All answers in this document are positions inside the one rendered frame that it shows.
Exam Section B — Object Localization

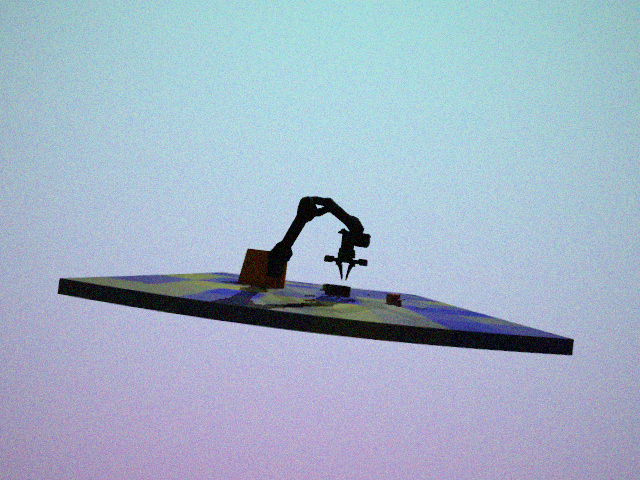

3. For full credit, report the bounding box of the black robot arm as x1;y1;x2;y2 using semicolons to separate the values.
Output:
265;196;371;278

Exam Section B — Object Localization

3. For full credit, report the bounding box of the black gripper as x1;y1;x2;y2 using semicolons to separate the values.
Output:
324;244;368;281

